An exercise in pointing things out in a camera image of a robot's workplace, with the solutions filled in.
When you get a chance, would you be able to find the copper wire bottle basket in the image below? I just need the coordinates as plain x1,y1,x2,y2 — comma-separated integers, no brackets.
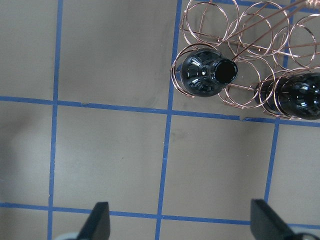
170,0,320,120

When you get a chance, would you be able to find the far dark wine bottle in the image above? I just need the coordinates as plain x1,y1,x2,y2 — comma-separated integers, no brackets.
254,72,320,120

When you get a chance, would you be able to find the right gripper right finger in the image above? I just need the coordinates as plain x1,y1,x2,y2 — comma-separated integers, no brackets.
250,199,295,240

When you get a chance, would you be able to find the dark wine bottle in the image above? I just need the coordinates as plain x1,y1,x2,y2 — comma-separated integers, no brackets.
254,72,320,120
180,48,238,97

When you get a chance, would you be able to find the near dark wine bottle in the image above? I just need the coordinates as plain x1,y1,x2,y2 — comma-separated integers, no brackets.
180,48,238,97

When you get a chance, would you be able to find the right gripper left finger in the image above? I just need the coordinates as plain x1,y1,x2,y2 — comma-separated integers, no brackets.
76,202,111,240

